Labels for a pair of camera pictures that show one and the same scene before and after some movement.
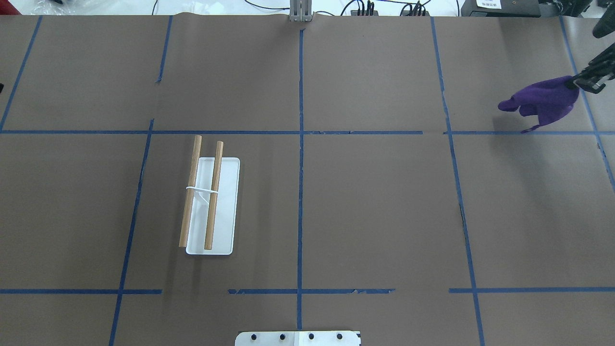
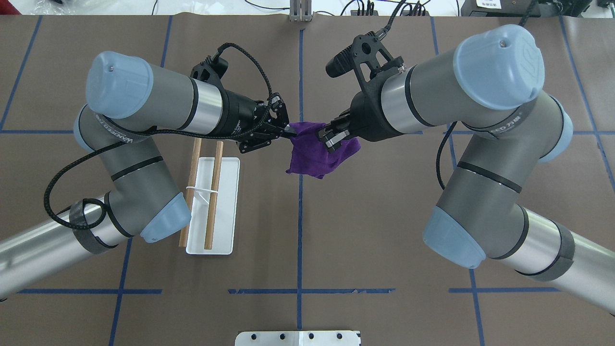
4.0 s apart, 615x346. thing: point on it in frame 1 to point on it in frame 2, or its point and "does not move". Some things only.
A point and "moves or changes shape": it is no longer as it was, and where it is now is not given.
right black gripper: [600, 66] to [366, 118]
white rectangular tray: [208, 223] does not move
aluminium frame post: [301, 10] does not move
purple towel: [550, 100] moves or changes shape
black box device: [500, 8] does not move
